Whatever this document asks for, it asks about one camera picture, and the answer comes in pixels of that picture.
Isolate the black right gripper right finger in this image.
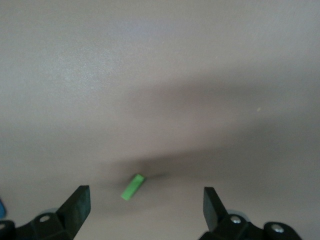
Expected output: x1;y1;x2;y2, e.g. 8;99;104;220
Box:
199;186;266;240

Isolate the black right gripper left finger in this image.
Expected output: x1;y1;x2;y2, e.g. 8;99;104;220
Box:
13;185;91;240

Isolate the green letter l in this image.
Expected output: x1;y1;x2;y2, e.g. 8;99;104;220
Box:
120;173;146;201

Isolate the brown table cover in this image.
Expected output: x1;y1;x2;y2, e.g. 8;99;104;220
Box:
0;0;320;240

